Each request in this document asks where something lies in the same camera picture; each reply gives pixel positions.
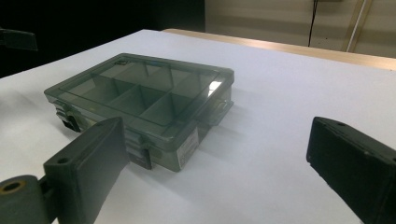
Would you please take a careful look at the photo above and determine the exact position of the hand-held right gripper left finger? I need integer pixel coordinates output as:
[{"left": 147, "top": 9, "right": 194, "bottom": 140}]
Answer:
[{"left": 43, "top": 116, "right": 131, "bottom": 224}]

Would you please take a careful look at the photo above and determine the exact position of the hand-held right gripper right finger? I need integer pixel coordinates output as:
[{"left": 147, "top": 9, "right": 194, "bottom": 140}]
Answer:
[{"left": 306, "top": 116, "right": 396, "bottom": 224}]

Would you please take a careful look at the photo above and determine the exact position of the smoky clear plastic organizer box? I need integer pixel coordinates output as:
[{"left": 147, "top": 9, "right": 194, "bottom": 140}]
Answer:
[{"left": 43, "top": 52, "right": 235, "bottom": 173}]

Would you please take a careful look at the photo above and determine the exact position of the white table cover board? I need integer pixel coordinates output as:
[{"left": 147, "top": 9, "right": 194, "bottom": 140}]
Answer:
[{"left": 0, "top": 28, "right": 396, "bottom": 224}]

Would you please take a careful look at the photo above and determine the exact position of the light wooden table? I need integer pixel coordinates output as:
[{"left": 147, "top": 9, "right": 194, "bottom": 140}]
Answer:
[{"left": 162, "top": 28, "right": 396, "bottom": 72}]

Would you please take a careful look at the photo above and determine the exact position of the light wooden vertical strip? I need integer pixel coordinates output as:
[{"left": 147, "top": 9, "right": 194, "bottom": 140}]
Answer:
[{"left": 340, "top": 0, "right": 371, "bottom": 52}]

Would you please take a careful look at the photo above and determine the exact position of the black wall cable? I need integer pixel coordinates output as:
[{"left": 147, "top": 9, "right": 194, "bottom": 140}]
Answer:
[{"left": 307, "top": 0, "right": 319, "bottom": 48}]

